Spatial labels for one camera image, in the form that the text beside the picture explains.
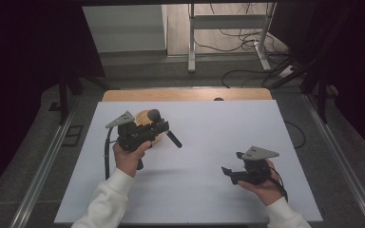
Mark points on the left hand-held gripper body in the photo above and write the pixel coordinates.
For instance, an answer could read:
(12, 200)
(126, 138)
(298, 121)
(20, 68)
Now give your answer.
(130, 134)

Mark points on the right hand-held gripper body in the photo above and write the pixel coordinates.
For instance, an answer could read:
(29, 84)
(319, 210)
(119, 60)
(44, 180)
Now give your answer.
(256, 167)

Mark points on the black makeup brush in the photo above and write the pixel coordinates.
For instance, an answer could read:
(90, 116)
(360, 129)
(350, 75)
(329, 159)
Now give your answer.
(174, 139)

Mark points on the small wooden cup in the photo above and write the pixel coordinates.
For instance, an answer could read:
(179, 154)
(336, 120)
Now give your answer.
(143, 117)

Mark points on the person's right hand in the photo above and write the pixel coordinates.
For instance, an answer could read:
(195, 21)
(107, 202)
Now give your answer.
(266, 190)

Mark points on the person's left hand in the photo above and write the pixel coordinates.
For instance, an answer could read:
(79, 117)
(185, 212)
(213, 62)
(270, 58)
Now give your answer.
(128, 161)

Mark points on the white table mat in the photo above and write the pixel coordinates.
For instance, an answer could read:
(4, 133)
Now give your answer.
(202, 174)

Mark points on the wooden table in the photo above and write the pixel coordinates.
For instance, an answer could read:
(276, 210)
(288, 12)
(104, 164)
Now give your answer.
(171, 94)

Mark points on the black metal stand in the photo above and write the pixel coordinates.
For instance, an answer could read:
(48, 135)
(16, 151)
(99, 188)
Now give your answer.
(64, 95)
(321, 91)

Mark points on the white power strip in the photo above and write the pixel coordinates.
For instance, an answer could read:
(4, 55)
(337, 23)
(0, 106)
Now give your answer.
(286, 71)

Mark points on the white cabinet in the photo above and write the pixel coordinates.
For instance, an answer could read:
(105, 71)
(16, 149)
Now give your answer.
(123, 28)

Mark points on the dark curtain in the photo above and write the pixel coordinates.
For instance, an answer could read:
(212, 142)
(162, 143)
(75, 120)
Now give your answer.
(355, 63)
(19, 79)

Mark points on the black floor bracket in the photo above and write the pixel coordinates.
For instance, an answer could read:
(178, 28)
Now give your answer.
(72, 135)

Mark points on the aluminium rail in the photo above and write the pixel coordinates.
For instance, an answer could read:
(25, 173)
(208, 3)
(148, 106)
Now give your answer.
(44, 167)
(339, 158)

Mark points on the white metal desk frame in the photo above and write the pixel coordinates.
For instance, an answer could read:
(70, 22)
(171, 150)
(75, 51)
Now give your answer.
(228, 21)

